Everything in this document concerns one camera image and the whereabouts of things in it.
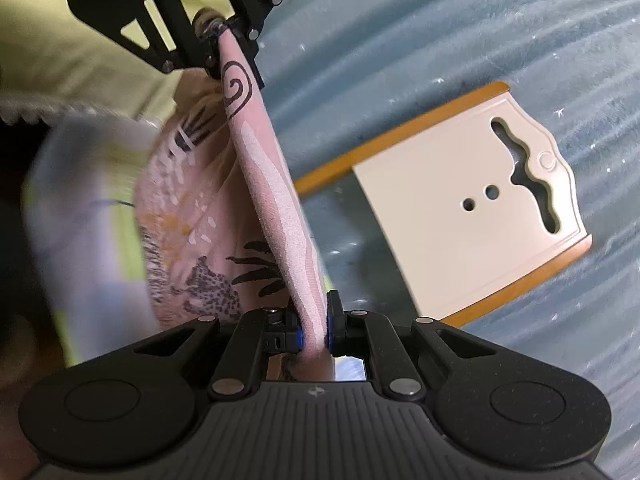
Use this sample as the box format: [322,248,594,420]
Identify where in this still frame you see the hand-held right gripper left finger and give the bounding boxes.
[135,307,306,401]

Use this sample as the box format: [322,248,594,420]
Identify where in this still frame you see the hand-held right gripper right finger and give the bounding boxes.
[324,290,497,401]

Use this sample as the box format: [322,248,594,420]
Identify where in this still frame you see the pink printed garment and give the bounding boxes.
[132,20,337,386]

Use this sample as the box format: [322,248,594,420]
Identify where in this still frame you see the green sofa cover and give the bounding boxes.
[0,0,236,127]

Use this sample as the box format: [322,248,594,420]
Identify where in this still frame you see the white fringed cloth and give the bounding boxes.
[0,95,157,127]

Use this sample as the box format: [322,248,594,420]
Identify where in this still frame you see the blue rug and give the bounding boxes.
[252,0,640,480]

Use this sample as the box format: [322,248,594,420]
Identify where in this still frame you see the cream wooden chair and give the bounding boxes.
[294,81,594,331]

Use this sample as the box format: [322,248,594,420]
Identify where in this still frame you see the pale blurred cloth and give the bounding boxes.
[22,115,167,367]

